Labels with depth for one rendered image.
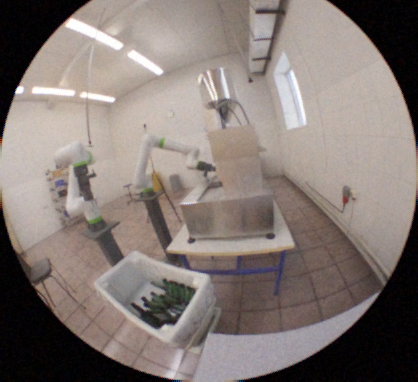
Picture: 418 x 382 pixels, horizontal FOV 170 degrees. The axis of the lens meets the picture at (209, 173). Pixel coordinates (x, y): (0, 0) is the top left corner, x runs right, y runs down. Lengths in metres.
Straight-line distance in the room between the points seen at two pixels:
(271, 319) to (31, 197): 5.91
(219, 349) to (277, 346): 0.17
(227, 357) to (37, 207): 5.57
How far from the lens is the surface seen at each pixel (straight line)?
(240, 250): 0.77
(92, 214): 1.09
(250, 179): 0.72
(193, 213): 0.77
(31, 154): 5.80
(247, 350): 0.54
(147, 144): 1.26
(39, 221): 5.67
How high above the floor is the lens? 1.28
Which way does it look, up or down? 10 degrees down
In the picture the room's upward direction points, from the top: 11 degrees counter-clockwise
